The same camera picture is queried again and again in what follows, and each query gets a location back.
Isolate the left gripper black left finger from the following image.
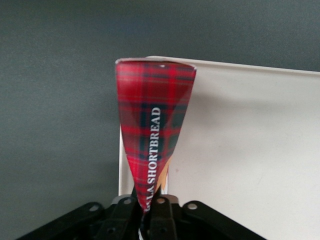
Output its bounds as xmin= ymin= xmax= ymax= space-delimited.
xmin=14 ymin=196 xmax=141 ymax=240

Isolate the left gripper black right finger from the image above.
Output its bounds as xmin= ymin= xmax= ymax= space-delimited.
xmin=149 ymin=196 xmax=283 ymax=240

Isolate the red tartan cookie box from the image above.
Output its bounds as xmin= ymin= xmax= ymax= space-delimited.
xmin=115 ymin=57 xmax=198 ymax=216

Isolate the beige plastic tray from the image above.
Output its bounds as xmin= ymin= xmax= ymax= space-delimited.
xmin=117 ymin=55 xmax=320 ymax=240

